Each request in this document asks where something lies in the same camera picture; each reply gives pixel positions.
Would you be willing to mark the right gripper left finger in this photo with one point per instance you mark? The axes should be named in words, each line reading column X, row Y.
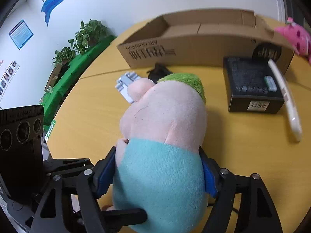
column 80, row 194

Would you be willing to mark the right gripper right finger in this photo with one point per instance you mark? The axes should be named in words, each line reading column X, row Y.
column 248, row 196

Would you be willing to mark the white phone case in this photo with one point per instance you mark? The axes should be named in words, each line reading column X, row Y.
column 292, row 113

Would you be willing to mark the pink teal plush toy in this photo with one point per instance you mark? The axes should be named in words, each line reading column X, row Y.
column 158, row 167

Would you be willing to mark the black product box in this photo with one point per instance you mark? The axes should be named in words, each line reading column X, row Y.
column 251, row 86

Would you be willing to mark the grey folding phone stand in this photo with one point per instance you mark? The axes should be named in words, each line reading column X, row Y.
column 123, row 82

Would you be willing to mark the black sunglasses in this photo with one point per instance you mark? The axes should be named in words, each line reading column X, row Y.
column 158, row 72

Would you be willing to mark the green covered side table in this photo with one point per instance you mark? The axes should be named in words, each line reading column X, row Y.
column 77, row 66

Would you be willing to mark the potted green plant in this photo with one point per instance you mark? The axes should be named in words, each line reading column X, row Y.
column 89, row 35
column 64, row 56

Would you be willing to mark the cardboard box tray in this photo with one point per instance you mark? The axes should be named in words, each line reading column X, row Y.
column 205, row 37

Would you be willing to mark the blue wall poster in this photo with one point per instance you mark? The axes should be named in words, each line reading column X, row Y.
column 20, row 34

